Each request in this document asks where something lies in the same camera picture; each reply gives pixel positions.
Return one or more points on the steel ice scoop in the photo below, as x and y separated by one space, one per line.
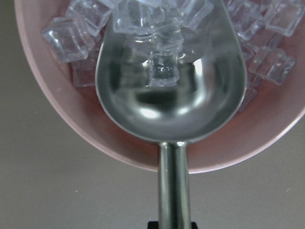
211 91

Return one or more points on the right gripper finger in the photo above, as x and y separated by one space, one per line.
156 225

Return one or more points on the clear ice cubes pile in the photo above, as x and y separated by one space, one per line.
259 25

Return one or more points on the pink bowl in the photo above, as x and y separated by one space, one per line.
272 113

